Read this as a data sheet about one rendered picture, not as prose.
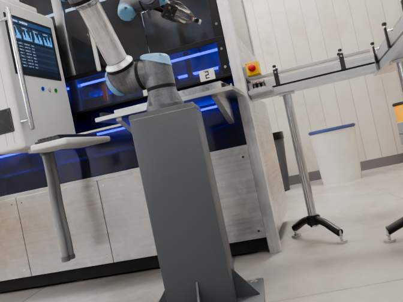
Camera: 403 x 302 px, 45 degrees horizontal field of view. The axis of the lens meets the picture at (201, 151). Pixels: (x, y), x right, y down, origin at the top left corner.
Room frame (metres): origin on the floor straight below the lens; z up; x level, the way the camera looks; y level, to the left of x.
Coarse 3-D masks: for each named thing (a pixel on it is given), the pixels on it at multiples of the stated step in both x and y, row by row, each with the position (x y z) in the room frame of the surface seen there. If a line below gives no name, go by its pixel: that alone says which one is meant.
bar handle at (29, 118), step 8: (8, 8) 2.33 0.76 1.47; (8, 16) 2.32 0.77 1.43; (8, 24) 2.32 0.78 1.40; (16, 40) 2.33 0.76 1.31; (16, 48) 2.33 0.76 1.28; (16, 56) 2.32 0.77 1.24; (16, 64) 2.33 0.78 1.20; (24, 80) 2.33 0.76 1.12; (24, 88) 2.32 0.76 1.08; (24, 96) 2.32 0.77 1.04; (24, 120) 2.34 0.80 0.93; (32, 120) 2.33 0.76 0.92; (32, 128) 2.33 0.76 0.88
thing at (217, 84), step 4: (204, 84) 2.30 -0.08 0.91; (208, 84) 2.30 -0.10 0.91; (212, 84) 2.29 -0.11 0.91; (216, 84) 2.29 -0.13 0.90; (220, 84) 2.28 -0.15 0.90; (192, 88) 2.31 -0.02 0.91; (196, 88) 2.31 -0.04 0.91; (200, 88) 2.30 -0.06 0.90; (204, 88) 2.30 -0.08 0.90; (208, 88) 2.30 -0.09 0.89; (212, 88) 2.29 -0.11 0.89; (216, 88) 2.29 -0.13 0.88; (180, 92) 2.33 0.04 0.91; (184, 92) 2.32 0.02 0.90; (188, 92) 2.32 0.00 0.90; (192, 92) 2.32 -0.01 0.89; (196, 92) 2.31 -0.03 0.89; (200, 92) 2.31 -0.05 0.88
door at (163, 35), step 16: (176, 0) 2.71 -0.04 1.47; (192, 0) 2.69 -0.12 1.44; (144, 16) 2.75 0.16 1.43; (160, 16) 2.73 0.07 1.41; (208, 16) 2.67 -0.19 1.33; (160, 32) 2.74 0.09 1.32; (176, 32) 2.71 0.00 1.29; (192, 32) 2.69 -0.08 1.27; (208, 32) 2.67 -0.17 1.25; (160, 48) 2.74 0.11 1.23
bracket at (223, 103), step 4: (212, 96) 2.33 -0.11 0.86; (216, 96) 2.33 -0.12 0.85; (220, 96) 2.39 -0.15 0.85; (216, 100) 2.36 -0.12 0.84; (220, 100) 2.37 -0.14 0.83; (224, 100) 2.48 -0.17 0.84; (228, 100) 2.61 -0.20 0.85; (216, 104) 2.40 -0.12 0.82; (220, 104) 2.40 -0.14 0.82; (224, 104) 2.46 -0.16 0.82; (228, 104) 2.58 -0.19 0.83; (220, 108) 2.45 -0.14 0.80; (224, 108) 2.46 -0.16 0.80; (228, 108) 2.56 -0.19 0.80; (224, 112) 2.50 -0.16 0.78; (228, 112) 2.53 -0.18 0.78; (232, 112) 2.65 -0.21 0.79; (224, 116) 2.54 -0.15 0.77; (228, 116) 2.55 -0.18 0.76; (232, 116) 2.62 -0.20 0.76; (228, 120) 2.60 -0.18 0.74; (232, 120) 2.61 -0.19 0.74
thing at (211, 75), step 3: (207, 69) 2.67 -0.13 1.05; (210, 69) 2.67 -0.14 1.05; (201, 72) 2.68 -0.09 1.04; (210, 72) 2.67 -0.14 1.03; (213, 72) 2.67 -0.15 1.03; (201, 75) 2.68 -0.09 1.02; (204, 75) 2.68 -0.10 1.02; (207, 75) 2.68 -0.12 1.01; (210, 75) 2.67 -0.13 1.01; (213, 75) 2.67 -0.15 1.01; (201, 78) 2.68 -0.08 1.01; (204, 78) 2.68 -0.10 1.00; (207, 78) 2.68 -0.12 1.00; (210, 78) 2.67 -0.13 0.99; (213, 78) 2.67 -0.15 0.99; (201, 81) 2.68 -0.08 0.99
